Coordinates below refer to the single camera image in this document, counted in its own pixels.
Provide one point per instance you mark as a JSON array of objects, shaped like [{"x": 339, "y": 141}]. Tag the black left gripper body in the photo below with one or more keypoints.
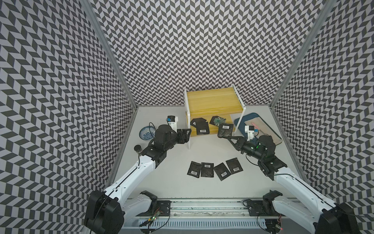
[{"x": 179, "y": 137}]

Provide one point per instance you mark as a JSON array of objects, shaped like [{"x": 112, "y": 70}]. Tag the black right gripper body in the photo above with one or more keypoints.
[{"x": 246, "y": 146}]

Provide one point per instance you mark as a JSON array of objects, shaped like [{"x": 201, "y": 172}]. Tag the black tea bag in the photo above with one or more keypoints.
[
  {"x": 203, "y": 129},
  {"x": 222, "y": 171},
  {"x": 197, "y": 122},
  {"x": 225, "y": 130},
  {"x": 207, "y": 169},
  {"x": 194, "y": 169}
]

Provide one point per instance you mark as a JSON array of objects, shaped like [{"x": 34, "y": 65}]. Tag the green label tea bag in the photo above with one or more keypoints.
[{"x": 234, "y": 166}]

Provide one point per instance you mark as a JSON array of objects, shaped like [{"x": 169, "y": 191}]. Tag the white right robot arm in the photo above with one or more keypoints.
[{"x": 292, "y": 181}]

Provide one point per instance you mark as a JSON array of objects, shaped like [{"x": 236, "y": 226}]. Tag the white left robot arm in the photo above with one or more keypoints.
[{"x": 128, "y": 175}]

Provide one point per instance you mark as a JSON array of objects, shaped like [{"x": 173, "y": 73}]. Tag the blue tray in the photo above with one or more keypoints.
[{"x": 244, "y": 119}]

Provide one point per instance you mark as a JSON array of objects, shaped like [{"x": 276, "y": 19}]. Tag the beige cloth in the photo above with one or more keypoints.
[{"x": 266, "y": 130}]

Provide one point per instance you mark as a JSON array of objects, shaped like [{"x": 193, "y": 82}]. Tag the blue patterned ceramic bowl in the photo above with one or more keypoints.
[{"x": 147, "y": 133}]

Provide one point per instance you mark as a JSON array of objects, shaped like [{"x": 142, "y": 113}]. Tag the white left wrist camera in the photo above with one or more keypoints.
[{"x": 172, "y": 122}]

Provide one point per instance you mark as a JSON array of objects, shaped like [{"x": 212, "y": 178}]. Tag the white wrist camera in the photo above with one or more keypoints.
[
  {"x": 251, "y": 131},
  {"x": 172, "y": 122}
]

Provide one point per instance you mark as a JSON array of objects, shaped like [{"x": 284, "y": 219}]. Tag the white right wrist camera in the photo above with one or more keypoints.
[{"x": 251, "y": 131}]

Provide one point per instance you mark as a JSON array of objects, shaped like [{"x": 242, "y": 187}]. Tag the pink handled metal spoon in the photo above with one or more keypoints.
[{"x": 256, "y": 126}]

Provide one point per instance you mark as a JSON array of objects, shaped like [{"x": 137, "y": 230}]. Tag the wooden shelf white frame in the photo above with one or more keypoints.
[{"x": 223, "y": 102}]

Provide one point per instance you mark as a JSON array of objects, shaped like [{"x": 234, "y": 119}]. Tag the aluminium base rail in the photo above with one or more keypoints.
[{"x": 263, "y": 214}]

